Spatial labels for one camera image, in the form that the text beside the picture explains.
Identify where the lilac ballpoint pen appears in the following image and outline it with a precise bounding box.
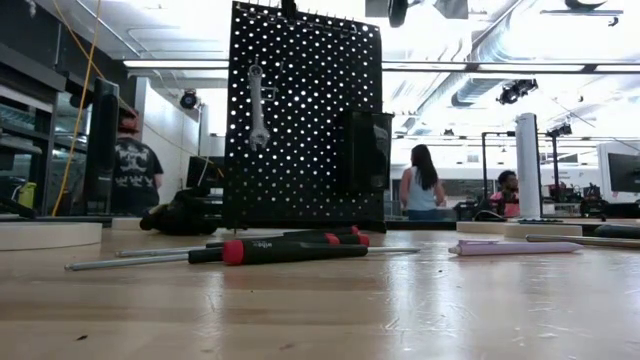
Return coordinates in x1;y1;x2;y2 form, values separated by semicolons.
447;239;585;258

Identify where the chrome double-prong peg hook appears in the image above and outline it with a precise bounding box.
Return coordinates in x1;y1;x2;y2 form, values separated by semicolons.
252;54;286;104

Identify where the yellow-green bottle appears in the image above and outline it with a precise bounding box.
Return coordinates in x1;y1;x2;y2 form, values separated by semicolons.
17;181;39;217

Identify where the black tall upright panel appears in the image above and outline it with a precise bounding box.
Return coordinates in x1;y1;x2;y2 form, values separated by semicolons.
83;77;122;215

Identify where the dark shelving unit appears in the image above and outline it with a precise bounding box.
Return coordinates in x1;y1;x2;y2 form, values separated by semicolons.
0;42;57;217

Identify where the yellow cable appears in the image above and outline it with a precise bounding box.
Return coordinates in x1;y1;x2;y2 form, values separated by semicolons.
49;0;226;219

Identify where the black backpack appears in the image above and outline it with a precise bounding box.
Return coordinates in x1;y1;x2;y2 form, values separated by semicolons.
138;185;226;237

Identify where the long ceiling light strip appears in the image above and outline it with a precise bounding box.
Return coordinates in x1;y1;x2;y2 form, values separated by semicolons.
122;58;640;74

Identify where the black metal table frame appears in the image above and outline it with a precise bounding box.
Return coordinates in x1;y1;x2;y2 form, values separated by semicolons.
0;213;640;232

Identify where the black computer monitor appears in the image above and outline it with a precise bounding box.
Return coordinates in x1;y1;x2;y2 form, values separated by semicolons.
185;155;226;191
597;141;640;204

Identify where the black perforated peg board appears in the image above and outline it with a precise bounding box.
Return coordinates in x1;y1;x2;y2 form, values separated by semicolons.
222;0;389;232

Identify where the black ceiling-mounted camera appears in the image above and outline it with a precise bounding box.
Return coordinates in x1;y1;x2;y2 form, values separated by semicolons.
495;78;540;106

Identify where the black plastic hanging bin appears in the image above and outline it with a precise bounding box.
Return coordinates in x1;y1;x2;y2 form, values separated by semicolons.
339;109;395;194

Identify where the chrome multi-prong tool rack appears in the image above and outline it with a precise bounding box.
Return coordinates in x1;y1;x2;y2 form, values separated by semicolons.
234;1;360;37

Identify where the person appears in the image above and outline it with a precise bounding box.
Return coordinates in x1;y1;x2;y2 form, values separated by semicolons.
110;107;165;217
488;169;521;219
398;143;448;221

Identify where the white masking tape roll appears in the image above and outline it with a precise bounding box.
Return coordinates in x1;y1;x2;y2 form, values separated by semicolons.
503;223;584;238
0;221;104;252
455;220;507;235
110;216;147;232

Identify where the black camera on pole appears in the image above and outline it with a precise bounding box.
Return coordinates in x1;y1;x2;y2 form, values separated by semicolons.
545;121;575;204

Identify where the black dome security camera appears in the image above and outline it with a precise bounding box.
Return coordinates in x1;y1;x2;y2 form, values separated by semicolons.
178;88;200;111

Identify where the white tower fan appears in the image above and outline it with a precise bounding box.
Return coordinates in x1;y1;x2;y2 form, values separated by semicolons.
514;112;544;219

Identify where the silver ceiling air duct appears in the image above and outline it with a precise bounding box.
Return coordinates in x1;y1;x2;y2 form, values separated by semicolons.
449;74;507;109

